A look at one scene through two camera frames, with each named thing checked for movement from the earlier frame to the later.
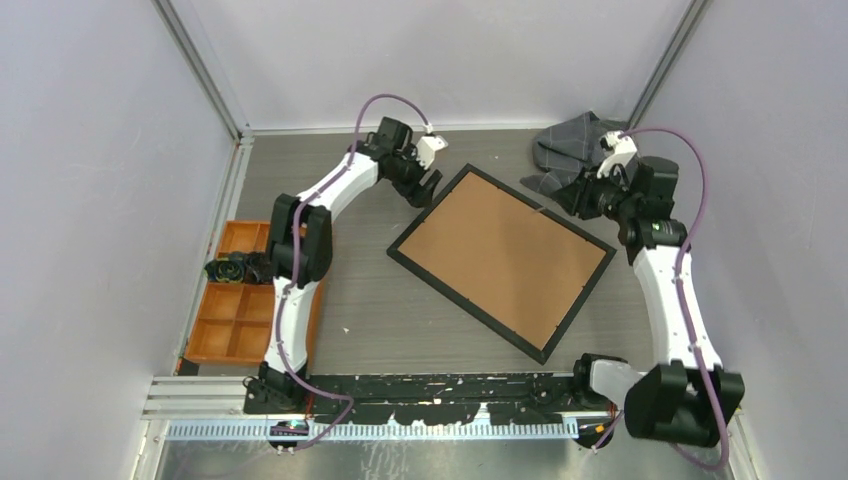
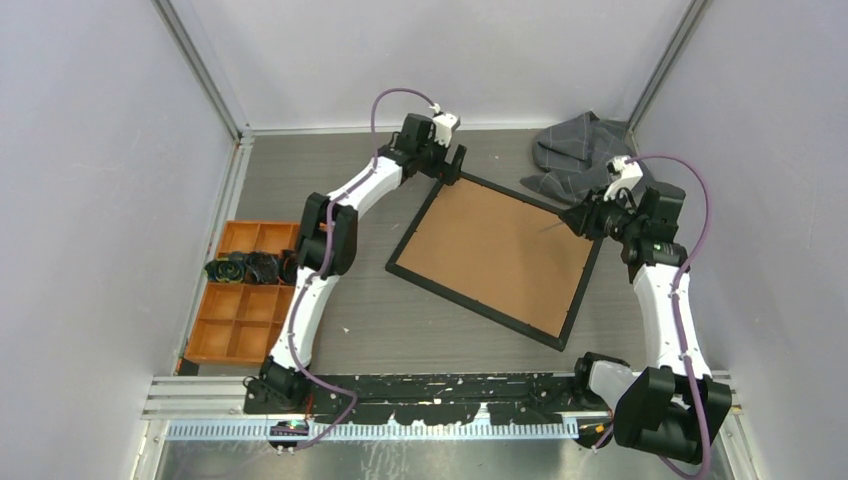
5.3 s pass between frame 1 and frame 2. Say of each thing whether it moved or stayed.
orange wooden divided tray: stayed
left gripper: moved
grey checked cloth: stayed
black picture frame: moved
